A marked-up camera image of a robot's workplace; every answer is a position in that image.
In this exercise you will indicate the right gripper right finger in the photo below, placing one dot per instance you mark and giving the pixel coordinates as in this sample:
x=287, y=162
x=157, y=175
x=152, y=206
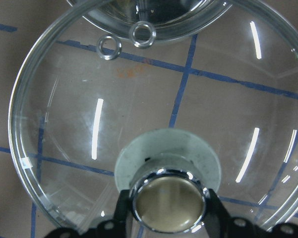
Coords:
x=216, y=217

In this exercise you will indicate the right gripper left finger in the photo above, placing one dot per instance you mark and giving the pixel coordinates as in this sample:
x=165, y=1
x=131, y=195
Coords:
x=123, y=215

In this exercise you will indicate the glass pot lid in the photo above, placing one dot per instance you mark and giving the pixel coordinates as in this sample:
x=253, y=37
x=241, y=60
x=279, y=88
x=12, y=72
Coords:
x=167, y=170

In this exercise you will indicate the white steel cooking pot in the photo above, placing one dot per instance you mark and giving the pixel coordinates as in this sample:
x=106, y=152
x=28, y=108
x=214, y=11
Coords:
x=173, y=20

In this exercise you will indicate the brown paper table mat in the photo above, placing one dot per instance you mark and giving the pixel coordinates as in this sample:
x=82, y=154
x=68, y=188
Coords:
x=15, y=74

